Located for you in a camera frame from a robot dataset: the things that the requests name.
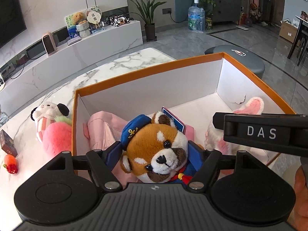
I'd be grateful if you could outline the black dining chair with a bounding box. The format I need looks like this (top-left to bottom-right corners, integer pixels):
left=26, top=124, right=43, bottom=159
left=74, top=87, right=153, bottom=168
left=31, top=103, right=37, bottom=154
left=287, top=16, right=307, bottom=66

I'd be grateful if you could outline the brown teddy bear figure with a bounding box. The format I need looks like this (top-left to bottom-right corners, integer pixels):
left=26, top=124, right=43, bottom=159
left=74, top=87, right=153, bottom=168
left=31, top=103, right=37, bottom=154
left=73, top=12, right=91, bottom=38

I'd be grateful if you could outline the white pink bunny plush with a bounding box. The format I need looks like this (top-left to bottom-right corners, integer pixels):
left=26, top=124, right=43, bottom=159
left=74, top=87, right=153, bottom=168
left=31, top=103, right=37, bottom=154
left=204, top=96, right=277, bottom=159

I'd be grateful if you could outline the panda striped plush toy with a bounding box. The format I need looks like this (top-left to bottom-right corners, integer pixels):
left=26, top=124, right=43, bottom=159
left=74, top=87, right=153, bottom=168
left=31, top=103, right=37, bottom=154
left=30, top=102, right=69, bottom=143

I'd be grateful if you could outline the pink cloth in box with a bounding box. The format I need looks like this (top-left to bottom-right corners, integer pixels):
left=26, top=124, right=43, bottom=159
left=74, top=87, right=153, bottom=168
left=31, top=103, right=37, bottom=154
left=84, top=111, right=194, bottom=186

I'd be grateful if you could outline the pink space heater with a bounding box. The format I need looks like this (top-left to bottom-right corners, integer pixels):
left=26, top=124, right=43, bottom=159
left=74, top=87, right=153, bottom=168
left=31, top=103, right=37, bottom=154
left=42, top=32, right=57, bottom=56

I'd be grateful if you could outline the orange cardboard box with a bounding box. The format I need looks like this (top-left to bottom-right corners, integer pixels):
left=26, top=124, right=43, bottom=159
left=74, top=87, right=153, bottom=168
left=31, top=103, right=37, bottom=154
left=72, top=53, right=293, bottom=155

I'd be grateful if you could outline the small dark box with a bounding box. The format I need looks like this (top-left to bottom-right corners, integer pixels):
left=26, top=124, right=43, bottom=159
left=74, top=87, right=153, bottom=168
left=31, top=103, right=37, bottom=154
left=0, top=130, right=18, bottom=157

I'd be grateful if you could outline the red strawberry plush toy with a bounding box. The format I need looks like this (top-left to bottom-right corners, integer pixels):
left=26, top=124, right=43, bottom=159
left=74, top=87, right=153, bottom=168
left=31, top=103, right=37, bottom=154
left=3, top=154, right=18, bottom=174

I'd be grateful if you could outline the person's hand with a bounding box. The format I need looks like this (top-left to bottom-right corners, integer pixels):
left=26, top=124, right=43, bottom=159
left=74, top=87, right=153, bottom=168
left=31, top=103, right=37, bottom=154
left=293, top=166, right=308, bottom=231

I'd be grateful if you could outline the dark grey drawer cabinet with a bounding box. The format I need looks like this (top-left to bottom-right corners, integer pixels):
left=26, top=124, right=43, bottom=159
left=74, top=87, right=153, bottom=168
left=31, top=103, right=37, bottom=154
left=213, top=0, right=242, bottom=23

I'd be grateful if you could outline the brown cardboard box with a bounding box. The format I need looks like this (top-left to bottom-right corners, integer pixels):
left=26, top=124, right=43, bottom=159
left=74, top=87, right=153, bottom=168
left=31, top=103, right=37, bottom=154
left=279, top=18, right=300, bottom=43

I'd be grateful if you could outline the black wall television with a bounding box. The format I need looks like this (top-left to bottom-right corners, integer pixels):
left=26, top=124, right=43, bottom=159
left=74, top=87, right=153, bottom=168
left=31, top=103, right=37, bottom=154
left=0, top=0, right=26, bottom=48

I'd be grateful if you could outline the red panda plush toy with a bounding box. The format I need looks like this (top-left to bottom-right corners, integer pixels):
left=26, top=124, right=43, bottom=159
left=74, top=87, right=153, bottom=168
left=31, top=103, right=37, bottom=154
left=119, top=111, right=197, bottom=185

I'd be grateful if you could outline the black white toy car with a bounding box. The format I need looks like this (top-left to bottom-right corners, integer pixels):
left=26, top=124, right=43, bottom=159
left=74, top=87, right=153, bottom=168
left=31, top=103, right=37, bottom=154
left=105, top=15, right=133, bottom=27

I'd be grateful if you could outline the blue water jug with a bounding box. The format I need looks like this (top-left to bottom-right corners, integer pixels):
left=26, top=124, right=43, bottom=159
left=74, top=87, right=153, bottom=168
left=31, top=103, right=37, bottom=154
left=187, top=0, right=206, bottom=32

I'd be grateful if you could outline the white marble tv cabinet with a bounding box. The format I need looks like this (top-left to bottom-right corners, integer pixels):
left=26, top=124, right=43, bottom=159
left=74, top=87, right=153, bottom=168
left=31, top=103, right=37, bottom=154
left=1, top=20, right=143, bottom=115

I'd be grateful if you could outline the potted green floor plant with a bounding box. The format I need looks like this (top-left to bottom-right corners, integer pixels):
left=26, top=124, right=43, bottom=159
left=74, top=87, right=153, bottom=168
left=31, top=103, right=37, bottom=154
left=129, top=0, right=166, bottom=42

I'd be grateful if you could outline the pink peach plush toy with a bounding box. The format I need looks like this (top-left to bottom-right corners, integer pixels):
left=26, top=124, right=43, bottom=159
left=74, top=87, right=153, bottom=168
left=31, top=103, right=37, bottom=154
left=43, top=116, right=73, bottom=159

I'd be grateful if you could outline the round paper fan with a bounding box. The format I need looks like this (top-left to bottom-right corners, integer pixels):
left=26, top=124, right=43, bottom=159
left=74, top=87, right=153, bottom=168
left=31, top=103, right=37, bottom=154
left=86, top=6, right=102, bottom=29

